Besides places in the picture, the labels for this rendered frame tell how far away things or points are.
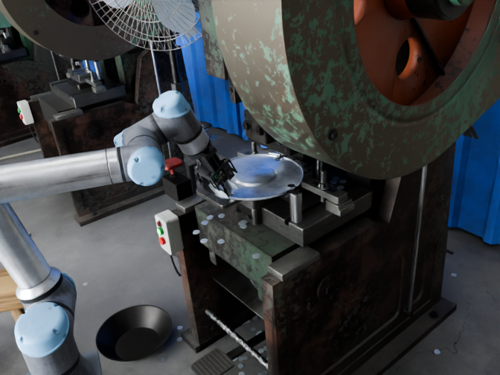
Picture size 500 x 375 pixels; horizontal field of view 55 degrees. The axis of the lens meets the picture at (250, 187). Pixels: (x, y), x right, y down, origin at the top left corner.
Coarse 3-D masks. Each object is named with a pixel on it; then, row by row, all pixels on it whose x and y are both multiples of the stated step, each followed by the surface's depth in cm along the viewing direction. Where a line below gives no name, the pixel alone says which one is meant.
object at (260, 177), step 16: (240, 160) 155; (256, 160) 154; (272, 160) 153; (288, 160) 152; (240, 176) 143; (256, 176) 143; (272, 176) 142; (288, 176) 142; (224, 192) 137; (240, 192) 136; (256, 192) 136; (272, 192) 135
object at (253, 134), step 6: (246, 114) 138; (246, 120) 139; (252, 120) 137; (246, 126) 138; (252, 126) 138; (258, 126) 135; (246, 132) 142; (252, 132) 139; (258, 132) 135; (264, 132) 134; (252, 138) 140; (258, 138) 138; (264, 138) 136; (270, 138) 136; (282, 144) 136
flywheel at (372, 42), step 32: (384, 0) 94; (416, 0) 90; (448, 0) 89; (480, 0) 114; (384, 32) 98; (416, 32) 105; (448, 32) 112; (480, 32) 115; (384, 64) 101; (416, 64) 110; (448, 64) 116; (384, 96) 105; (416, 96) 113
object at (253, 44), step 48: (240, 0) 77; (288, 0) 70; (336, 0) 76; (240, 48) 82; (288, 48) 73; (336, 48) 80; (480, 48) 110; (240, 96) 93; (288, 96) 80; (336, 96) 84; (480, 96) 117; (288, 144) 101; (336, 144) 89; (384, 144) 98; (432, 144) 111
